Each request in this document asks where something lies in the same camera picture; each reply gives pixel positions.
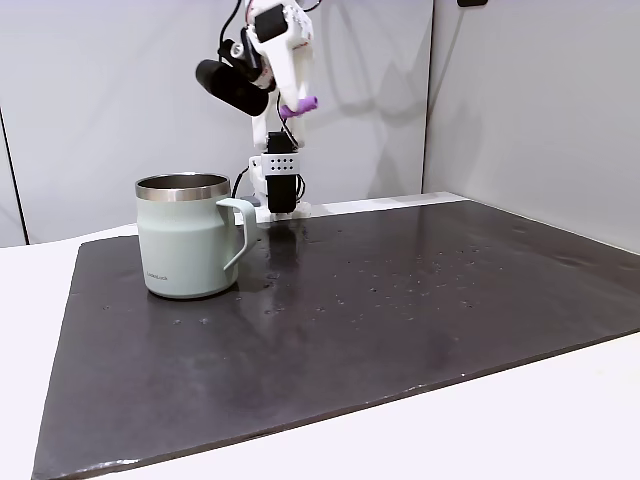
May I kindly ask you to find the purple pen grip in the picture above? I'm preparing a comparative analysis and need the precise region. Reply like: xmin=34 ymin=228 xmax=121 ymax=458
xmin=278 ymin=95 xmax=320 ymax=121

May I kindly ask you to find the pale green steel mug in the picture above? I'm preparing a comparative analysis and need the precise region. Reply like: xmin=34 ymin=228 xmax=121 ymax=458
xmin=134 ymin=172 xmax=261 ymax=301

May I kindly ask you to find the black table mat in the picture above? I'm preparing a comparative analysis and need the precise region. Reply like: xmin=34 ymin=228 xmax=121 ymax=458
xmin=30 ymin=201 xmax=640 ymax=480

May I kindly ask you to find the black oval camera box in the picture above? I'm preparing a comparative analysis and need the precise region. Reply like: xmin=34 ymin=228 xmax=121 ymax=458
xmin=194 ymin=38 xmax=277 ymax=119

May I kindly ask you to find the black camera cable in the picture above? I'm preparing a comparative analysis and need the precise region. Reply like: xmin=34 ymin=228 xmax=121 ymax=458
xmin=216 ymin=0 xmax=252 ymax=65

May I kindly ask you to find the black base cable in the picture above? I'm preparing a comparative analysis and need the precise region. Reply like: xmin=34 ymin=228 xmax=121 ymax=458
xmin=231 ymin=166 xmax=251 ymax=202

